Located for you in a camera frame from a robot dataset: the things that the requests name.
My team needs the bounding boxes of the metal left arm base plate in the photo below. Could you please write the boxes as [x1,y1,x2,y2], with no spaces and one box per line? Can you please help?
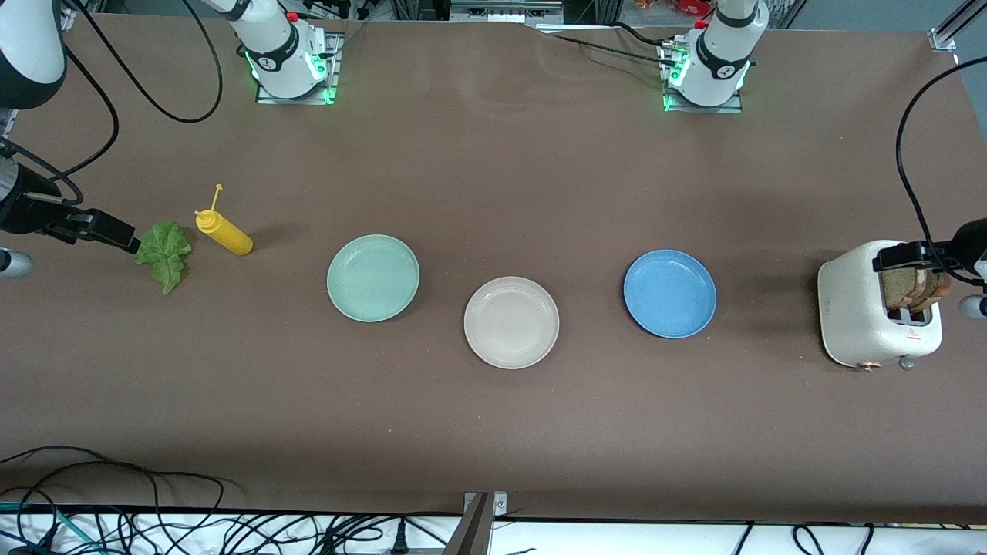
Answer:
[660,42,746,115]

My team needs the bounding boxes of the blue plate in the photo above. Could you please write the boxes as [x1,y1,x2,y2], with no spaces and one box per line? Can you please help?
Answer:
[623,249,719,340]

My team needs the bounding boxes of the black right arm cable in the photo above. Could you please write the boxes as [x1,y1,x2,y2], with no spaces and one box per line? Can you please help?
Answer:
[0,0,224,205]

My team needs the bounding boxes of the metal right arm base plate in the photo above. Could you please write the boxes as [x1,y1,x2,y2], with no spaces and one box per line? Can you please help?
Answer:
[254,32,344,106]

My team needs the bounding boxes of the yellow squeeze bottle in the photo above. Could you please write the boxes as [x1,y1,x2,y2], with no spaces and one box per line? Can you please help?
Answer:
[194,183,254,257]

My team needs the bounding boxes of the metal background frame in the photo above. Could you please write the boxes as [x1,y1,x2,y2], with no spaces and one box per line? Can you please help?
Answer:
[389,0,622,25]

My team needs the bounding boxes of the beige plate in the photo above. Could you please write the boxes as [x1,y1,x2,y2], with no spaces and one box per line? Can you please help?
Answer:
[463,276,561,371]

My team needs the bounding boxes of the black looping cable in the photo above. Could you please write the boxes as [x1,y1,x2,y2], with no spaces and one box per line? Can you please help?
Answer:
[0,446,228,513]

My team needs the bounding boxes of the white toaster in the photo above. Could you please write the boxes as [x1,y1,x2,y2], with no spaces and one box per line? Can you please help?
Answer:
[817,239,945,373]

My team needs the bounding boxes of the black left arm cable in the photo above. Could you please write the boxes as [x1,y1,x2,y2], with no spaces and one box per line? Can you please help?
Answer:
[894,55,987,288]

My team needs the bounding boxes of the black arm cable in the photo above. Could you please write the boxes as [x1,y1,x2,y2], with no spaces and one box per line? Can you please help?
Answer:
[0,0,224,205]
[894,55,987,288]

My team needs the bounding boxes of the green plate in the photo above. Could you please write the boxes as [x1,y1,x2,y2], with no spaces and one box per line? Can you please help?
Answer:
[326,234,422,324]

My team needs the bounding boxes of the teal cable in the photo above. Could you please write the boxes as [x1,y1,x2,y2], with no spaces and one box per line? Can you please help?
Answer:
[0,501,105,555]

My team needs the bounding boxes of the black base cable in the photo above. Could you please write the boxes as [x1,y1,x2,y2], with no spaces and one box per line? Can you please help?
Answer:
[532,22,683,70]

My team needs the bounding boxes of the green lettuce leaf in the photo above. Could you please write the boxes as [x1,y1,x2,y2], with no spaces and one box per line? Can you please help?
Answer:
[134,221,194,295]

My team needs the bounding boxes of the brown bread slice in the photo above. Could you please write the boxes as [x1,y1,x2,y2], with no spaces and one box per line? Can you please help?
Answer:
[881,268,926,311]
[914,270,952,314]

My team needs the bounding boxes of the metal table bracket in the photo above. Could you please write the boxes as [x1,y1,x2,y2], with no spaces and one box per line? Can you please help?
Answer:
[441,490,510,555]

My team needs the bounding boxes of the red orange background items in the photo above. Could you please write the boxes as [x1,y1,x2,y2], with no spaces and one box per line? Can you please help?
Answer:
[634,0,714,18]

